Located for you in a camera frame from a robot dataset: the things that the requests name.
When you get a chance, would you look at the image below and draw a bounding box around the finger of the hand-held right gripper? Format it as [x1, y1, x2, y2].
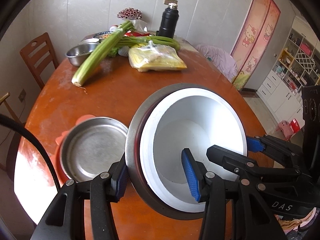
[206, 144, 313, 180]
[246, 134, 304, 165]

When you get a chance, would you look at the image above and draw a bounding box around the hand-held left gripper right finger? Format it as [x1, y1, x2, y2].
[181, 148, 285, 240]

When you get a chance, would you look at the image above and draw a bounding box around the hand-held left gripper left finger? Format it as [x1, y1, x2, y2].
[30, 159, 129, 240]

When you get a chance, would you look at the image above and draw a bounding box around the large red instant noodle bowl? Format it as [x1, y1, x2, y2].
[139, 87, 248, 212]

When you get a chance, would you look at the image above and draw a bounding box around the round steel pan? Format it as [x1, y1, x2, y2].
[59, 117, 129, 183]

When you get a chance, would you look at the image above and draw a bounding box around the large steel bowl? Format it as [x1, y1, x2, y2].
[124, 82, 248, 221]

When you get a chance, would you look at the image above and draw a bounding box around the terracotta crab-shaped plate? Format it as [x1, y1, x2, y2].
[54, 114, 98, 188]

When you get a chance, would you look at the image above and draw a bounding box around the small pink child chair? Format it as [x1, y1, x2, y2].
[276, 120, 292, 140]

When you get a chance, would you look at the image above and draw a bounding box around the small red stool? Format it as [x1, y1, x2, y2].
[287, 119, 302, 133]

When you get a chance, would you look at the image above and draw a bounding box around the white display cabinet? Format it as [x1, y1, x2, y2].
[255, 16, 320, 117]

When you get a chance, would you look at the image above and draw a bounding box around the pale pink cloth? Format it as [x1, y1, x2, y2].
[195, 44, 238, 83]

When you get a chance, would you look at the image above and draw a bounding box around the pink cartoon door curtain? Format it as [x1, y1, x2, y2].
[230, 0, 282, 90]

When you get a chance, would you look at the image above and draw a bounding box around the clear bag of corn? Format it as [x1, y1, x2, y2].
[128, 40, 188, 72]

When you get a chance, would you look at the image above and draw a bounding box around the celery bunch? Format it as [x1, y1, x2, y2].
[71, 20, 134, 87]

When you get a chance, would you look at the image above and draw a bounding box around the bundle of long green stems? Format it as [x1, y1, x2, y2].
[117, 35, 181, 51]

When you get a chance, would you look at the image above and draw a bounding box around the small steel bowl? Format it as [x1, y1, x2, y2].
[65, 42, 99, 67]

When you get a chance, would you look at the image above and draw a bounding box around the light wooden chair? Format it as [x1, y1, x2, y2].
[0, 92, 25, 170]

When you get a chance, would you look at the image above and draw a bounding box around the black thermos bottle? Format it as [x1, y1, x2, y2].
[157, 2, 179, 39]

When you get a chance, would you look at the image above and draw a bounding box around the dark patterned bowl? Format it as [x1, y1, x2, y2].
[91, 31, 118, 43]

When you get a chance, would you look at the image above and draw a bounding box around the brown wooden slat chair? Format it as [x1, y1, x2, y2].
[19, 32, 59, 90]

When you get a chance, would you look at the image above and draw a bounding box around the dried flower bouquet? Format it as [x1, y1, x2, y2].
[117, 7, 143, 20]

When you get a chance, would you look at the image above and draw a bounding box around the black cable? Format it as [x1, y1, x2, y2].
[0, 114, 62, 193]

